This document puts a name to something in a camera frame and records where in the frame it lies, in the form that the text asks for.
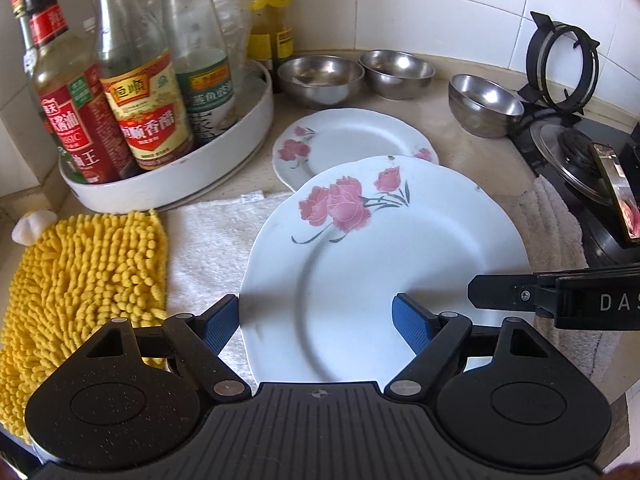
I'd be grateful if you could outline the wide stainless steel bowl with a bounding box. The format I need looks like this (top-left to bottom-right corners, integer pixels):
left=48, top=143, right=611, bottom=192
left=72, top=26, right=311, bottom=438
left=277, top=55, right=366, bottom=109

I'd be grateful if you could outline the white capped glass bottle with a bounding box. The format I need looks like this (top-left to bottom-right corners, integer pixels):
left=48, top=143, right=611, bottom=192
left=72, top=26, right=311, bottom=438
left=12, top=0, right=57, bottom=137

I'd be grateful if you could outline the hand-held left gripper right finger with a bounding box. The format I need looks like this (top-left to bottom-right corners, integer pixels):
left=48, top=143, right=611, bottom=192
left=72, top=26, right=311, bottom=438
left=384, top=292, right=546, bottom=403

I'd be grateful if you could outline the white towel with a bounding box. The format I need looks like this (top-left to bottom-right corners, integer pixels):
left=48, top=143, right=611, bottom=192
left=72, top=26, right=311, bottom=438
left=164, top=191, right=297, bottom=397

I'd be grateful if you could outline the large white floral plate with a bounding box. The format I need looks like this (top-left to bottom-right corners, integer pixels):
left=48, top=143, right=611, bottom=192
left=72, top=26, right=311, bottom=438
left=239, top=156, right=532, bottom=384

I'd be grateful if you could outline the steel burner plate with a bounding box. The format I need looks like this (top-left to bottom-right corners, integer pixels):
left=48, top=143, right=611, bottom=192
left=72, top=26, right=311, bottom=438
left=532, top=122, right=617, bottom=207

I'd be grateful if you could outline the small white floral plate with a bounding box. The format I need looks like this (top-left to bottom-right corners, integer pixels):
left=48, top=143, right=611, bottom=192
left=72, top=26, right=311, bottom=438
left=272, top=109, right=440, bottom=194

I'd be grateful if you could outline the green label sauce bottle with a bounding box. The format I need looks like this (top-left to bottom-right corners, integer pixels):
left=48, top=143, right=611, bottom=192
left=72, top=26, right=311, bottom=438
left=161, top=0, right=241, bottom=150

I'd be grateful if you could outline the yellow label vinegar bottle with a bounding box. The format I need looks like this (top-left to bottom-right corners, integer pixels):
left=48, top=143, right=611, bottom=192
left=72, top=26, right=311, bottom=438
left=85, top=0, right=196, bottom=172

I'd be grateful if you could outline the deep stainless steel bowl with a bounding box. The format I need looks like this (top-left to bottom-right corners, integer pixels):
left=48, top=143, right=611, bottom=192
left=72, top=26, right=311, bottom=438
left=448, top=74, right=525, bottom=139

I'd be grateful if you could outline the black pan support ring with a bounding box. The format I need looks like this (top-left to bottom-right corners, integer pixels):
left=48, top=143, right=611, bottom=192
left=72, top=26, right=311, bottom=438
left=517, top=10, right=601, bottom=117

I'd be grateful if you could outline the black gas stove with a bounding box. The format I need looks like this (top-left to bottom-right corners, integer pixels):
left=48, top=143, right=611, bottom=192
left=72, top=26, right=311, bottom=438
left=507, top=102, right=640, bottom=270

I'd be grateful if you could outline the yellow chenille cloth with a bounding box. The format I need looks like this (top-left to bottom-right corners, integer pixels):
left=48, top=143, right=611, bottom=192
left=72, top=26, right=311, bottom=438
left=0, top=209, right=169, bottom=445

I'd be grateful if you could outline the clear plastic bottle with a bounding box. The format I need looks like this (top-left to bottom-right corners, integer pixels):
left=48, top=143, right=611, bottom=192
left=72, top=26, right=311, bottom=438
left=207, top=0, right=262, bottom=92

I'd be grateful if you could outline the smartphone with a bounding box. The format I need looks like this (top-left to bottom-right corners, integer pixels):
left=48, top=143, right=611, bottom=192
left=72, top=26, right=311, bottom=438
left=591, top=142, right=640, bottom=249

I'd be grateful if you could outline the white round tray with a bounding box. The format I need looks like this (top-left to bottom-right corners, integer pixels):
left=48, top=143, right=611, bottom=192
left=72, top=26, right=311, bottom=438
left=58, top=59, right=275, bottom=214

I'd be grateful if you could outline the yellow green label bottle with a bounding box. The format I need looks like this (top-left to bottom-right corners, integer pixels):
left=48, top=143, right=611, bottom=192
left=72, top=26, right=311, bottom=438
left=247, top=0, right=296, bottom=94

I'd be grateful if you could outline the garlic bulb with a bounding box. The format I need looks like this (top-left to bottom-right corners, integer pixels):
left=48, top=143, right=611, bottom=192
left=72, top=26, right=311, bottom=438
left=12, top=208, right=57, bottom=247

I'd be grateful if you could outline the red label sauce bottle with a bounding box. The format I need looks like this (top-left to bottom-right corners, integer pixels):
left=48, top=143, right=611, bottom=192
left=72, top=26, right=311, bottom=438
left=22, top=0, right=124, bottom=187

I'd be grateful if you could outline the beige towel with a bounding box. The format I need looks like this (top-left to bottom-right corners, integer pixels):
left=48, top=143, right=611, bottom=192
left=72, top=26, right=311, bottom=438
left=504, top=176, right=624, bottom=382

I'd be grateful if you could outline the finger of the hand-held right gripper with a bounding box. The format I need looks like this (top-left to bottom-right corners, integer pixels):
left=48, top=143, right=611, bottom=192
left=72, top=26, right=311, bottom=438
left=467, top=271, right=562, bottom=319

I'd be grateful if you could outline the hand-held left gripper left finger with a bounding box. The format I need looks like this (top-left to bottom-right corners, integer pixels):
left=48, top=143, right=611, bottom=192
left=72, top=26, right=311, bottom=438
left=86, top=294, right=253, bottom=403

